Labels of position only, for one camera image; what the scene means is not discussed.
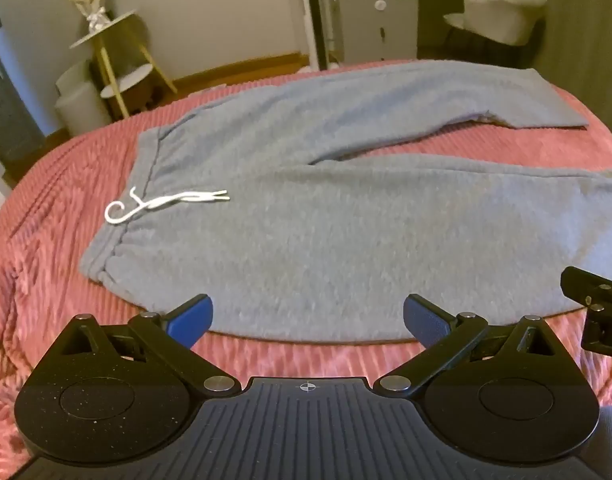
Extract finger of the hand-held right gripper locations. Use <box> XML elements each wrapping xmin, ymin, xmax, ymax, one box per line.
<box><xmin>560</xmin><ymin>266</ymin><xmax>612</xmax><ymax>311</ymax></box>

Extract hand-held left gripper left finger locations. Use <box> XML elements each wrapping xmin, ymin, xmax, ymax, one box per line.
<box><xmin>50</xmin><ymin>294</ymin><xmax>239</xmax><ymax>397</ymax></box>

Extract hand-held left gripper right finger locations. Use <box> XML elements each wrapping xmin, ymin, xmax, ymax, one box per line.
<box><xmin>378</xmin><ymin>294</ymin><xmax>562</xmax><ymax>399</ymax></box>

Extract grey pants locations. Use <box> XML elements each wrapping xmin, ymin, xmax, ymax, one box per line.
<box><xmin>80</xmin><ymin>59</ymin><xmax>612</xmax><ymax>346</ymax></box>

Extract pink ribbed blanket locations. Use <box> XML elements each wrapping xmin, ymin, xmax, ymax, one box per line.
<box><xmin>0</xmin><ymin>57</ymin><xmax>612</xmax><ymax>480</ymax></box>

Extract white round stool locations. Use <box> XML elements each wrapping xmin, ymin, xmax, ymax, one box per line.
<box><xmin>53</xmin><ymin>57</ymin><xmax>114</xmax><ymax>137</ymax></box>

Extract gold tiered side table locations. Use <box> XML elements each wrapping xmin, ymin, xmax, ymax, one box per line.
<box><xmin>68</xmin><ymin>10</ymin><xmax>179</xmax><ymax>118</ymax></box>

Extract dark grey door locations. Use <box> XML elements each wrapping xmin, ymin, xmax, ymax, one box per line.
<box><xmin>0</xmin><ymin>27</ymin><xmax>46</xmax><ymax>173</ymax></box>

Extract white fluffy chair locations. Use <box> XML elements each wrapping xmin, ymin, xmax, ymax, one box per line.
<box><xmin>443</xmin><ymin>0</ymin><xmax>549</xmax><ymax>47</ymax></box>

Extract grey cabinet with white knob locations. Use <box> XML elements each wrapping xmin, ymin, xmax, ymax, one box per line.
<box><xmin>327</xmin><ymin>0</ymin><xmax>419</xmax><ymax>67</ymax></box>

